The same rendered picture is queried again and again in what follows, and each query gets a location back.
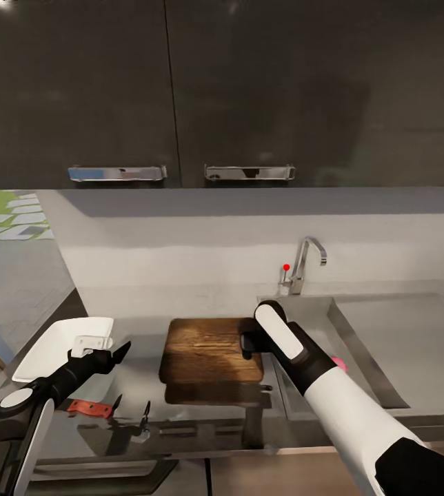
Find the vidalia onion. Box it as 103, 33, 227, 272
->
331, 356, 348, 371

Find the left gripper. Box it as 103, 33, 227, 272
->
57, 341, 131, 393

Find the bowl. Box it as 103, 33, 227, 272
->
12, 317, 114, 384

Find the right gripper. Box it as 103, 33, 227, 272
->
243, 332, 272, 353

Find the parer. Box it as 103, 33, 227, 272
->
59, 398, 113, 420

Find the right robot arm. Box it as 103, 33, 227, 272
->
243, 300, 444, 496

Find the cutting board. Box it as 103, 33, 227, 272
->
159, 318, 264, 384

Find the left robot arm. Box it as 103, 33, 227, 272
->
0, 336, 131, 496

